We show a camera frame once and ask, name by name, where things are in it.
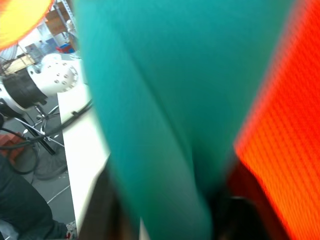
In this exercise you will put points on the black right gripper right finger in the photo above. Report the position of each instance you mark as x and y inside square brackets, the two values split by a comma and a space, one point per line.
[237, 220]

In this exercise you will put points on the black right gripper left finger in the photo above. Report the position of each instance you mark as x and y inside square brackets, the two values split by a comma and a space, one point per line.
[105, 215]

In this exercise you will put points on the brown cardboard box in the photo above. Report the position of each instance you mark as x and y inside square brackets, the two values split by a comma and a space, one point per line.
[56, 23]

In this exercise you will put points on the clear water bottle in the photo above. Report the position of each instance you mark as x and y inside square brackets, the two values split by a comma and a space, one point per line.
[35, 51]

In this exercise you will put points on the teal cloth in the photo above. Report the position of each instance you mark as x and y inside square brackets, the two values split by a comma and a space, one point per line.
[175, 100]

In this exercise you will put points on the light wooden crate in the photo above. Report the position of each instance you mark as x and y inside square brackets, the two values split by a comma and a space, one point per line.
[20, 63]

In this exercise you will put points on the chrome swivel chair base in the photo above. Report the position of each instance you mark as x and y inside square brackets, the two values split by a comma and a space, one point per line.
[42, 125]

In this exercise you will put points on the grey metal shelf rack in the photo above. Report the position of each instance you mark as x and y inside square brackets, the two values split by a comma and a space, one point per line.
[65, 15]

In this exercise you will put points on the blue plastic bin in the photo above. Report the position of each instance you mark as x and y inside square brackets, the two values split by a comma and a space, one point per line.
[65, 48]

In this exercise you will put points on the person's dark trouser leg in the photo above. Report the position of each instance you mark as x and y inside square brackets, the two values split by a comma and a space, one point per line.
[22, 205]

